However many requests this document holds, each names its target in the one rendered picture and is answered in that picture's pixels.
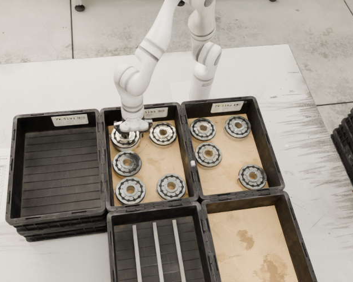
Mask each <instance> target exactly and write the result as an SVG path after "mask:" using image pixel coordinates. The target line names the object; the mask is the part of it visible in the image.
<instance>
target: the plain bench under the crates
mask: <svg viewBox="0 0 353 282"><path fill-rule="evenodd" d="M122 63H128V64H130V65H132V66H134V67H135V68H136V69H138V70H139V71H140V70H141V62H140V61H139V60H138V59H137V58H136V56H135V54H134V55H119V56H110V57H94V58H78V59H63V60H47V61H39V62H23V63H8V64H0V148H10V147H11V137H12V123H13V118H14V117H15V116H16V115H20V114H34V113H41V112H55V111H69V110H82V109H98V110H99V112H100V110H101V109H102V108H105V107H117V106H121V97H120V95H119V93H118V91H117V89H116V86H115V84H114V78H113V76H114V71H115V69H116V68H117V66H118V65H120V64H122ZM197 63H198V62H197V61H195V60H194V59H193V57H192V51H191V50H190V51H174V52H166V53H164V54H163V55H162V57H161V58H160V60H159V61H158V63H157V65H156V67H155V69H154V72H153V74H152V77H151V80H150V83H149V86H148V88H147V90H146V91H145V92H144V93H143V104H158V103H166V102H173V98H172V95H171V90H170V84H169V83H173V82H185V81H192V76H193V70H194V66H195V65H196V64H197ZM211 95H212V99H214V98H228V97H242V96H254V97H255V98H256V99H257V102H258V105H259V108H260V111H261V114H262V117H263V120H264V123H265V126H266V129H267V132H268V135H269V138H270V141H271V144H272V147H273V150H274V153H275V156H276V159H277V162H278V165H279V168H280V171H281V174H282V177H283V180H284V183H285V188H284V189H283V191H286V192H287V193H288V195H289V197H290V200H291V203H292V207H293V209H294V212H295V215H296V218H297V221H298V224H299V227H300V230H301V233H302V236H303V239H304V242H305V245H306V249H307V251H308V254H309V257H310V260H311V263H312V266H313V269H314V272H315V275H316V278H317V281H318V282H353V186H352V183H351V181H350V179H349V177H348V175H347V172H346V170H345V168H344V166H343V164H342V161H341V159H340V157H339V155H338V153H337V151H336V148H335V146H334V143H333V141H332V139H331V137H330V135H329V132H328V130H327V128H326V126H325V124H324V121H323V119H322V117H321V115H320V113H319V110H318V108H317V106H316V104H315V102H314V100H313V97H312V95H311V93H310V91H309V88H308V86H307V84H306V81H305V79H304V77H303V75H302V73H301V70H300V68H299V66H298V64H297V62H296V59H295V57H294V55H293V53H292V51H291V49H290V46H289V44H276V45H261V46H245V47H237V48H222V53H221V57H220V60H219V63H218V66H217V69H216V73H215V76H214V79H213V84H212V88H211ZM0 282H111V281H110V263H109V246H108V232H105V233H97V234H88V235H83V236H75V237H67V238H59V239H50V240H45V241H37V242H28V241H26V239H25V237H23V236H21V235H19V234H18V233H17V231H16V228H14V227H13V226H11V225H9V224H8V223H7V222H0Z"/></svg>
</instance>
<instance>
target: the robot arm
mask: <svg viewBox="0 0 353 282"><path fill-rule="evenodd" d="M180 1H181V0H165V1H164V3H163V5H162V7H161V10H160V12H159V14H158V16H157V18H156V20H155V22H154V24H153V25H152V27H151V29H150V30H149V32H148V33H147V35H146V36H145V38H144V39H143V41H142V42H141V44H140V45H139V47H138V48H137V50H136V52H135V56H136V58H137V59H138V60H139V61H140V62H141V70H140V71H139V70H138V69H136V68H135V67H134V66H132V65H130V64H128V63H122V64H120V65H118V66H117V68H116V69H115V71H114V76H113V78H114V84H115V86H116V89H117V91H118V93H119V95H120V97H121V113H122V120H121V121H120V122H117V121H114V128H115V130H116V131H117V132H118V133H119V135H122V134H124V137H125V138H127V137H128V133H129V132H133V131H138V132H139V133H140V139H142V138H143V133H144V132H145V133H148V132H149V130H150V129H151V127H152V125H153V123H152V119H151V118H149V119H148V120H145V118H144V105H143V93H144V92H145V91H146V90H147V88H148V86H149V83H150V80H151V77H152V74H153V72H154V69H155V67H156V65H157V63H158V61H159V60H160V58H161V57H162V55H163V54H164V53H165V51H166V49H167V48H168V46H169V44H170V40H171V33H172V25H173V17H174V12H175V9H176V7H177V5H178V3H179V2H180ZM182 1H184V2H185V3H187V4H189V5H190V6H192V7H193V8H195V9H196V10H195V11H193V12H192V13H191V15H190V17H189V19H188V28H189V33H190V36H191V42H192V57H193V59H194V60H195V61H197V62H198V63H197V64H196V65H195V66H194V70H193V76H192V83H191V88H190V93H189V99H190V101H193V100H207V99H209V96H210V92H211V88H212V84H213V79H214V76H215V73H216V69H217V66H218V63H219V60H220V57H221V53H222V48H221V47H220V46H218V45H216V44H214V43H212V42H210V41H211V40H212V39H213V37H214V35H215V33H216V21H215V3H216V0H182Z"/></svg>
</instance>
